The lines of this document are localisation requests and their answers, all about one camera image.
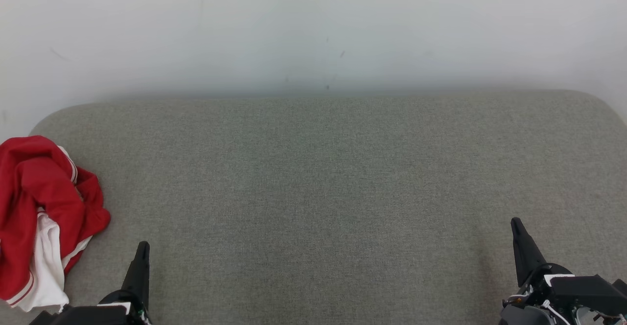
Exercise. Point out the grey fabric sofa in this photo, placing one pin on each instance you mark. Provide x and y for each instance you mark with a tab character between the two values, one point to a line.
323	192

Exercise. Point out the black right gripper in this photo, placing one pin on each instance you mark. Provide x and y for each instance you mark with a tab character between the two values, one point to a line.
583	293

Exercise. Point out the red white basketball jersey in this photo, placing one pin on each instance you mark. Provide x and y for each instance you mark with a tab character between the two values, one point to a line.
46	261

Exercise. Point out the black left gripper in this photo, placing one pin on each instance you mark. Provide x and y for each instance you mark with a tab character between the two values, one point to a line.
98	315

